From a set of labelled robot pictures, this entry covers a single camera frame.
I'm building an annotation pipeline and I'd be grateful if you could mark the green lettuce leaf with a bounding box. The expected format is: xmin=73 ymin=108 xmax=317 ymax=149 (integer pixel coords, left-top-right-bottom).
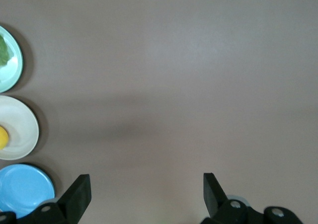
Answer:
xmin=0 ymin=35 xmax=14 ymax=67

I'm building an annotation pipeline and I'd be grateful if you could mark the mint green plate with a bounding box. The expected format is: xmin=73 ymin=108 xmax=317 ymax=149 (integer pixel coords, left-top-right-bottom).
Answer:
xmin=0 ymin=25 xmax=24 ymax=93

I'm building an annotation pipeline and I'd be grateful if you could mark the blue plate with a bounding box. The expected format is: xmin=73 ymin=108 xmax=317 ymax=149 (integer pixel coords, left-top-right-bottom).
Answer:
xmin=0 ymin=163 xmax=56 ymax=219

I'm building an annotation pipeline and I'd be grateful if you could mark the beige plate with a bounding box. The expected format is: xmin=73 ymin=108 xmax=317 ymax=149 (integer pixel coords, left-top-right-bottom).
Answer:
xmin=0 ymin=95 xmax=40 ymax=160

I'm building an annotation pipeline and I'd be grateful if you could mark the yellow lemon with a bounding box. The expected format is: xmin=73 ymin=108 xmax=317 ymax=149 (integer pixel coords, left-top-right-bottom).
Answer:
xmin=0 ymin=126 xmax=10 ymax=150

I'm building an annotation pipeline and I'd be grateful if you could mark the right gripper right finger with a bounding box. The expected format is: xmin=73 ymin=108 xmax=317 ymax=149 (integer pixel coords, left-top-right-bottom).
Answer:
xmin=200 ymin=173 xmax=249 ymax=224

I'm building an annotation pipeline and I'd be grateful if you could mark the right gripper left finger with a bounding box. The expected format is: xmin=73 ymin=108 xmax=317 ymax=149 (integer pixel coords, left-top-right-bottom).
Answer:
xmin=31 ymin=174 xmax=92 ymax=224

